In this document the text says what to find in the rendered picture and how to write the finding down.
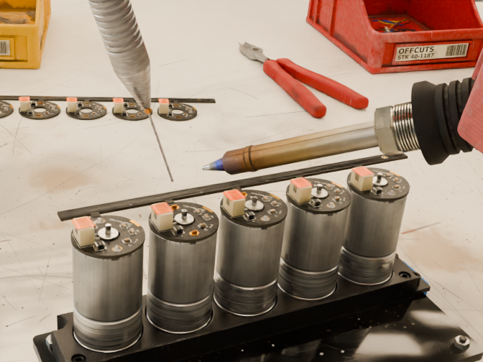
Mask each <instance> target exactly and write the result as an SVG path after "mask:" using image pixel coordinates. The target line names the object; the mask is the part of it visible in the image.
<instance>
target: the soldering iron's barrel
mask: <svg viewBox="0 0 483 362"><path fill-rule="evenodd" d="M374 147H379V150H380V151H381V152H382V153H383V154H387V155H394V154H401V153H406V152H412V151H417V150H420V147H419V143H418V139H417V136H416V132H415V127H414V123H413V114H412V107H411V101H410V102H407V103H400V104H396V105H394V106H385V107H381V108H376V111H375V112H374V120H373V121H368V122H364V123H360V124H354V125H350V126H344V127H340V128H336V129H330V130H326V131H320V132H316V133H312V134H306V135H302V136H296V137H292V138H288V139H282V140H278V141H271V142H268V143H264V144H258V145H249V146H246V147H244V148H240V149H234V150H230V151H227V152H226V153H225V154H224V155H223V157H222V164H223V167H224V170H225V172H226V173H228V174H230V175H237V174H241V173H245V172H257V171H258V170H263V169H267V168H271V167H278V166H282V165H286V164H292V163H296V162H304V161H308V160H312V159H318V158H322V157H330V156H334V155H337V154H344V153H348V152H355V151H359V150H363V149H370V148H374Z"/></svg>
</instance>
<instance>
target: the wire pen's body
mask: <svg viewBox="0 0 483 362"><path fill-rule="evenodd" d="M88 3H89V4H90V6H91V11H92V12H93V16H94V18H95V20H96V23H97V26H98V30H99V32H100V34H101V36H102V40H103V43H104V46H105V48H106V51H107V53H108V56H109V59H110V61H111V65H112V67H113V69H114V72H115V73H116V74H117V75H120V76H129V75H135V74H137V73H140V72H142V71H143V70H144V69H146V68H147V67H148V65H149V64H150V58H149V55H148V53H147V49H146V47H145V44H144V40H143V38H142V34H141V32H140V29H139V25H138V23H137V20H136V17H135V14H134V10H133V8H132V4H131V2H130V0H88Z"/></svg>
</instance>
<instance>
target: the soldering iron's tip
mask: <svg viewBox="0 0 483 362"><path fill-rule="evenodd" d="M202 170H209V171H225V170H224V167H223V164H222V158H220V159H217V160H216V161H214V162H212V163H210V164H207V165H205V166H203V167H202Z"/></svg>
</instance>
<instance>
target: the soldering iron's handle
mask: <svg viewBox="0 0 483 362"><path fill-rule="evenodd" d="M476 79H477V76H476V78H475V79H474V80H473V79H472V78H471V77H469V78H464V79H463V80H462V82H461V83H460V81H459V80H454V81H451V82H450V83H449V85H447V84H446V83H441V84H438V85H435V84H433V83H430V82H428V81H427V80H424V81H420V82H417V83H414V84H413V86H412V90H411V107H412V114H413V123H414V127H415V132H416V136H417V139H418V143H419V147H420V150H421V152H422V154H423V157H424V159H425V161H426V162H427V163H428V164H429V165H435V164H442V163H443V162H444V161H445V160H446V159H447V158H448V157H449V155H455V154H459V153H460V151H462V152H463V153H466V152H472V150H473V148H474V147H473V146H472V145H471V144H470V143H468V142H467V141H466V140H464V139H463V138H462V137H460V136H459V133H458V131H457V128H458V125H459V121H460V119H461V116H462V114H463V112H464V109H465V106H466V103H467V101H468V99H469V96H470V93H471V91H472V88H473V86H474V83H475V81H476Z"/></svg>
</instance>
